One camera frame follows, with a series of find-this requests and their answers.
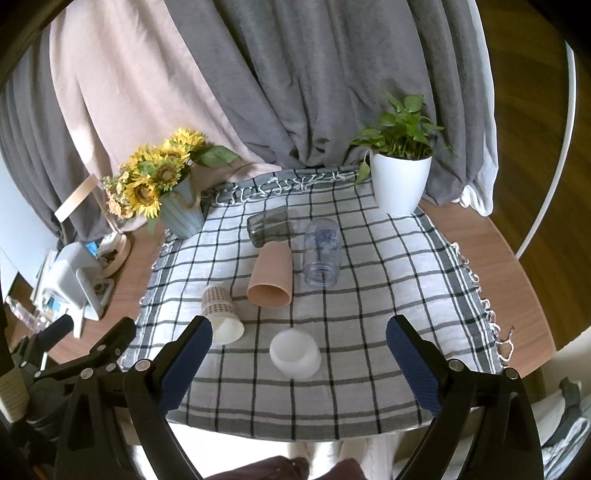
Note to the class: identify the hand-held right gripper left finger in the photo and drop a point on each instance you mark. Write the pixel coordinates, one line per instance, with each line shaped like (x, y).
(183, 367)

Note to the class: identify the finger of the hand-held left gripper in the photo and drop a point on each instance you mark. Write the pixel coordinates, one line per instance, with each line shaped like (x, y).
(117, 339)
(55, 331)

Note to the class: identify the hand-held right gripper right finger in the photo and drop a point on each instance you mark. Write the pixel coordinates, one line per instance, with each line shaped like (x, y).
(415, 369)

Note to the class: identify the white cup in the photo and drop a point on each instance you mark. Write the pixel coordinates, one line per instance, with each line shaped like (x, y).
(295, 355)

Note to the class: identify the patterned paper cup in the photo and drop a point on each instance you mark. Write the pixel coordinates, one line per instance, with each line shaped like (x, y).
(220, 309)

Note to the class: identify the tan cup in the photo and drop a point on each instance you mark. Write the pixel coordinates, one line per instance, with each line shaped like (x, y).
(271, 277)

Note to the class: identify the clear plastic cup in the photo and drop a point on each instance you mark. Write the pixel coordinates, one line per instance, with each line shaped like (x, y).
(322, 258)

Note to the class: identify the dark glass cup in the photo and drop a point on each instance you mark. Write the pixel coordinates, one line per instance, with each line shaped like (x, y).
(272, 227)

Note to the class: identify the clear plastic bottle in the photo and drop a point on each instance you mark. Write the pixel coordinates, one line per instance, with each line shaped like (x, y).
(23, 314)

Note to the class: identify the white appliance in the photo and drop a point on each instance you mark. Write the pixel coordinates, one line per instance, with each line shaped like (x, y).
(69, 277)

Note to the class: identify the checked tablecloth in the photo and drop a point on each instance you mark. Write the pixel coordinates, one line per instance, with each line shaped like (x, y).
(378, 300)

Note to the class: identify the wooden desk lamp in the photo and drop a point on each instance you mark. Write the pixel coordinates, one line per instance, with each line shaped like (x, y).
(115, 256)

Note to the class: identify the blue-grey ribbed vase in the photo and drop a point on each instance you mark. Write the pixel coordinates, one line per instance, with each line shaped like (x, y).
(182, 214)

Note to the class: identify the grey cloth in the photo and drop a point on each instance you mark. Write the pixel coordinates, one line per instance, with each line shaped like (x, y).
(570, 429)

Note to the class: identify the sunflower bouquet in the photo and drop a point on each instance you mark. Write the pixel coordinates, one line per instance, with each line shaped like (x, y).
(152, 173)

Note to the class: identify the grey curtain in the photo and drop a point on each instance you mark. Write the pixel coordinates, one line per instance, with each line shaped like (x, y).
(323, 69)
(32, 152)

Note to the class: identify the white sheer curtain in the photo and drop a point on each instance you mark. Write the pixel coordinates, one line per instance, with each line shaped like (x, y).
(480, 196)

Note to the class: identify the white plant pot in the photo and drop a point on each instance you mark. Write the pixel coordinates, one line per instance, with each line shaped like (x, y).
(399, 184)

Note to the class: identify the green potted plant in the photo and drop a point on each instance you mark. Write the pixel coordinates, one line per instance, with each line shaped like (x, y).
(397, 134)

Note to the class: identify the pink curtain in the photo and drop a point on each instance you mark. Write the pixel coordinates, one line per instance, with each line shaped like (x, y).
(138, 83)

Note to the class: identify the white hoop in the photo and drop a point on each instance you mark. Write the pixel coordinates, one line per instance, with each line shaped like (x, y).
(561, 152)

